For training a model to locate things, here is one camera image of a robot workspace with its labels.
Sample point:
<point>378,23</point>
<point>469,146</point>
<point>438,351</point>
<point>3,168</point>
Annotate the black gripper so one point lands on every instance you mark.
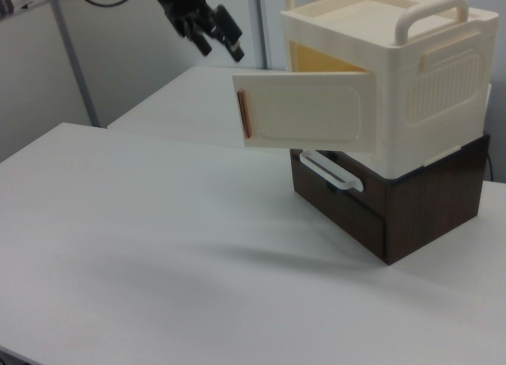
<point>189,9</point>

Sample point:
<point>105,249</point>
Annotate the cream cabinet door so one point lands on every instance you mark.
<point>308,108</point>

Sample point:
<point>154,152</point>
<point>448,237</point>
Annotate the cream plastic cabinet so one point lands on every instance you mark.
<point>435,84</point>

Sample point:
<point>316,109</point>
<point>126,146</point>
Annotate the dark brown wooden drawer box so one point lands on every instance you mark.
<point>427,215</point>

